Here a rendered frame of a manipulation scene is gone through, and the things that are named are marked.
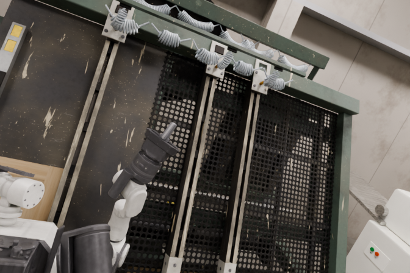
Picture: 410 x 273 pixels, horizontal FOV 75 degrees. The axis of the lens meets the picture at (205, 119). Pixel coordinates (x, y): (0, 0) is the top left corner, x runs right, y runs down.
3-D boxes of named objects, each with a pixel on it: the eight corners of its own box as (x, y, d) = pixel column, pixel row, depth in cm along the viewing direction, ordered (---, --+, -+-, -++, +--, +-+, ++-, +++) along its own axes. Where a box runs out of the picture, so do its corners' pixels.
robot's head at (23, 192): (15, 220, 62) (28, 182, 63) (-22, 208, 63) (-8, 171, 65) (36, 216, 68) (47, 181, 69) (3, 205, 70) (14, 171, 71)
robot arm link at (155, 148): (174, 150, 82) (152, 182, 83) (183, 149, 92) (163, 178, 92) (143, 127, 85) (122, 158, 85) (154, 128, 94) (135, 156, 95)
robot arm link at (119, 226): (139, 209, 96) (125, 247, 103) (112, 198, 96) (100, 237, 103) (127, 230, 86) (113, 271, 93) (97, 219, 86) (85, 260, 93)
